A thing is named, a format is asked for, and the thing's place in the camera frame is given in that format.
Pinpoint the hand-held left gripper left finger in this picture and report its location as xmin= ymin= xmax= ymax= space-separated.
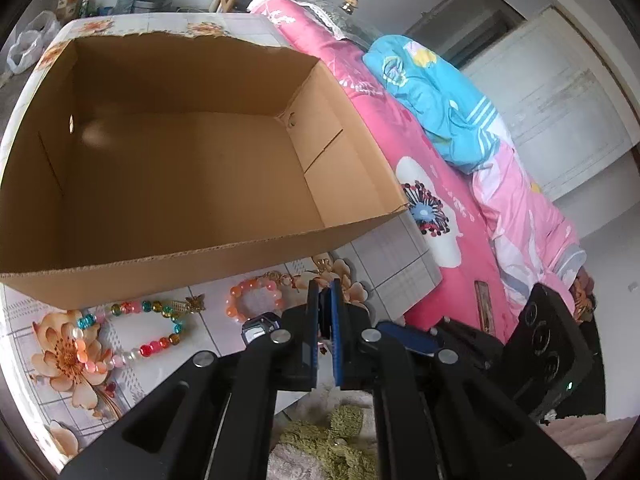
xmin=60 ymin=280 xmax=321 ymax=480

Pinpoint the glass jar with gold lid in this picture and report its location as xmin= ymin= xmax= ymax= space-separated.
xmin=330 ymin=0 xmax=372 ymax=43

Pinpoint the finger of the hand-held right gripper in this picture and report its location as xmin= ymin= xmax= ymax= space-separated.
xmin=375 ymin=316 xmax=509 ymax=377
xmin=241 ymin=311 xmax=280 ymax=345

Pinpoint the grey lace cloth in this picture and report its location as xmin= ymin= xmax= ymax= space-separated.
xmin=300 ymin=0 xmax=348 ymax=41

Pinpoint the pink floral quilt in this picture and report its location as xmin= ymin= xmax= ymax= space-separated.
xmin=247 ymin=0 xmax=588 ymax=333

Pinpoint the blue floral blanket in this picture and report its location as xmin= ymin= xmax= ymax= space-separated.
xmin=362 ymin=35 xmax=503 ymax=175

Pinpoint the multicolour bead bracelet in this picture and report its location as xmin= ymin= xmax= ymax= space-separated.
xmin=75 ymin=299 xmax=187 ymax=373

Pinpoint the olive green plush towel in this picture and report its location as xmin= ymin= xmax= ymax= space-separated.
xmin=277 ymin=402 xmax=378 ymax=480

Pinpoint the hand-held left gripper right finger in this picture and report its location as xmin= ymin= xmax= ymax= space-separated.
xmin=329 ymin=277 xmax=588 ymax=480

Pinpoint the white plastic bag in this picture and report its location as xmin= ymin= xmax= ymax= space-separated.
xmin=6 ymin=10 xmax=62 ymax=75

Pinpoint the large brown cardboard box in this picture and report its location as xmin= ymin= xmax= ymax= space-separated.
xmin=0 ymin=30 xmax=410 ymax=311

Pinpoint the grey trash bin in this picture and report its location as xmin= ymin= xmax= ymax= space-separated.
xmin=131 ymin=0 xmax=176 ymax=15

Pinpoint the orange pink bead bracelet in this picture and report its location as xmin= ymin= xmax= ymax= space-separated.
xmin=225 ymin=271 xmax=303 ymax=325

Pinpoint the white wooden cabinet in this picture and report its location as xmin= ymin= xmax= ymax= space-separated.
xmin=460 ymin=7 xmax=636 ymax=201

